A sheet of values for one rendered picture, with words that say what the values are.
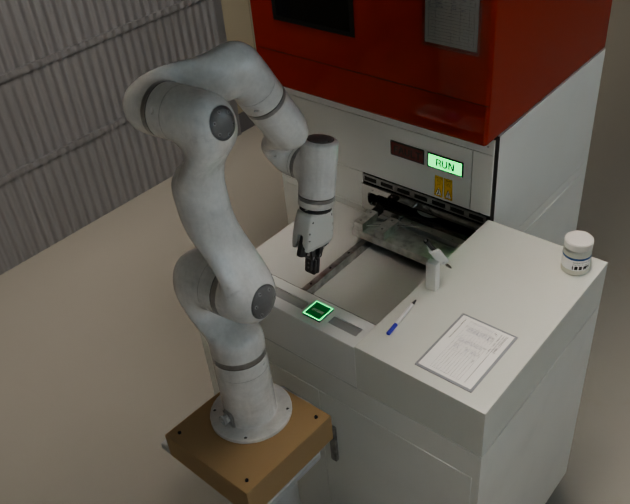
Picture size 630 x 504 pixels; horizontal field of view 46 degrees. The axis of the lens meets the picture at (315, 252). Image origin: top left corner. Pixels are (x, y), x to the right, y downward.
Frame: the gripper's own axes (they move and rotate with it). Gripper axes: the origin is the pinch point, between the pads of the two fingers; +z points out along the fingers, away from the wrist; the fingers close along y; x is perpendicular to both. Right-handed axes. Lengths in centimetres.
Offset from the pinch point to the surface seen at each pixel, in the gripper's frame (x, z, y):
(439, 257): 19.6, 0.3, -25.8
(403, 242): -5, 14, -49
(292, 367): -7.1, 35.8, -3.0
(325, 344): 5.9, 20.1, 0.3
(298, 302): -6.9, 15.5, -3.9
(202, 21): -219, -1, -165
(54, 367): -144, 112, -10
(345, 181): -37, 8, -61
